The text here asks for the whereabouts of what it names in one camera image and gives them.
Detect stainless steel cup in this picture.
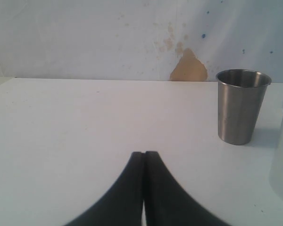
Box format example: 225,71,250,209
216,69,272,145

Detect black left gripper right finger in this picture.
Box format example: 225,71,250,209
144,151,224,226

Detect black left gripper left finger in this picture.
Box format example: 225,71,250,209
67,152,145,226

